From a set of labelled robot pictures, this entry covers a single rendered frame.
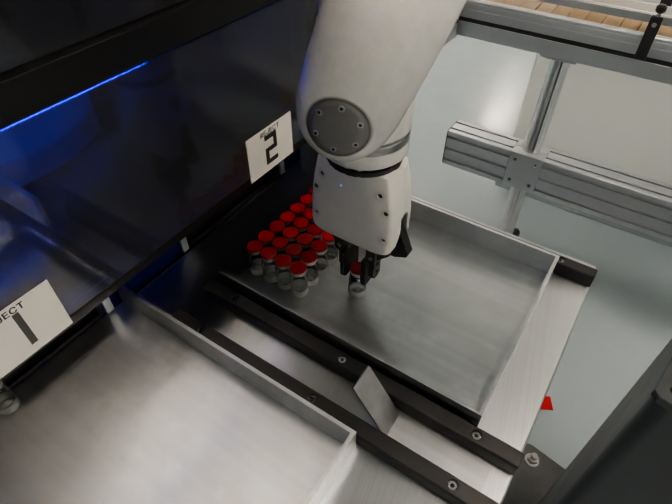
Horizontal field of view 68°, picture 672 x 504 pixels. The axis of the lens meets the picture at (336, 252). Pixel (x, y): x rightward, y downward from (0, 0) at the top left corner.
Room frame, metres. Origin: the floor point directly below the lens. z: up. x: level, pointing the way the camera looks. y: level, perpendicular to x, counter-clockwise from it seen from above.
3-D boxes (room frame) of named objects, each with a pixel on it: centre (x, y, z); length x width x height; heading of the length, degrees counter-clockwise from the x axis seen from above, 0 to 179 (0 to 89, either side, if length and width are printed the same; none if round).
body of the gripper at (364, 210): (0.41, -0.03, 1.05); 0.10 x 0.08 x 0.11; 56
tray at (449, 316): (0.43, -0.07, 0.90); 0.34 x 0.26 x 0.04; 56
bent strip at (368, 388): (0.22, -0.08, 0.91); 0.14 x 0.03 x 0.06; 57
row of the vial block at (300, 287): (0.48, 0.00, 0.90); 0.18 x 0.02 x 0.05; 146
